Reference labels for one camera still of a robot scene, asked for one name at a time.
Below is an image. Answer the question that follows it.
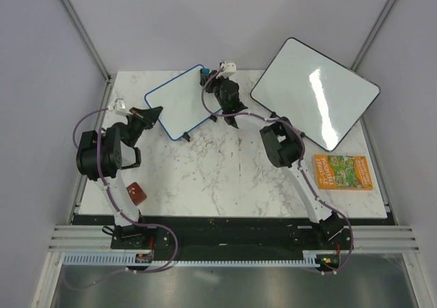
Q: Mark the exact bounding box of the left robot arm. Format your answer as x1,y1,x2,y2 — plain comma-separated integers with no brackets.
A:
76,106,178,250

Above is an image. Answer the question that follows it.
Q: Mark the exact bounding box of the black framed large whiteboard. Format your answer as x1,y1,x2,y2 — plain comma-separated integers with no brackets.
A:
250,38,381,152

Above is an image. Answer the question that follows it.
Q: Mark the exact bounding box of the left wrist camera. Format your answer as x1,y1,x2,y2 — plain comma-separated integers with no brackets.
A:
107,98,130,115

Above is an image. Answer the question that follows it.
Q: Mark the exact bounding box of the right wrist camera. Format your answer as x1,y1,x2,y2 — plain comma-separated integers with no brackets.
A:
217,61,237,78

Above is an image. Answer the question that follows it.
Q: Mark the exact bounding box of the brown red card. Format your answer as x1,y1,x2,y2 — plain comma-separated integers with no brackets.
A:
126,182,147,206

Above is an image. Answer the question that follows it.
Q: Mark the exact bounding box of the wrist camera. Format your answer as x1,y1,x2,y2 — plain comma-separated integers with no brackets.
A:
107,98,130,115
217,61,237,78

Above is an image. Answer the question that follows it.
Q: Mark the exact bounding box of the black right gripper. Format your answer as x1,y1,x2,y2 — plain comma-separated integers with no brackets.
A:
200,71,228,112

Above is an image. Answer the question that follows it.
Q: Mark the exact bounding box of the aluminium frame rail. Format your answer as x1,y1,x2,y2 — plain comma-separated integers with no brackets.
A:
48,223,419,253

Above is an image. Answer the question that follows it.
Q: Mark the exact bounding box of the blue framed small whiteboard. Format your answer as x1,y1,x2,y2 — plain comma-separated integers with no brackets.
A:
144,64,221,141

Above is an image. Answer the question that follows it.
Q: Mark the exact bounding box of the orange treehouse book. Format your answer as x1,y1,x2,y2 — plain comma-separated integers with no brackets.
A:
313,154,373,191

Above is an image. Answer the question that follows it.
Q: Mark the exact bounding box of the white slotted cable duct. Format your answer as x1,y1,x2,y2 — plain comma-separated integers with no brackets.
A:
63,252,321,268

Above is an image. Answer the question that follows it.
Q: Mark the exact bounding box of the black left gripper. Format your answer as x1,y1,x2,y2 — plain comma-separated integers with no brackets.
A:
128,107,163,146

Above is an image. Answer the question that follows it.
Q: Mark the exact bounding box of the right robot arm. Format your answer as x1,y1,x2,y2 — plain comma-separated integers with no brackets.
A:
199,68,354,251

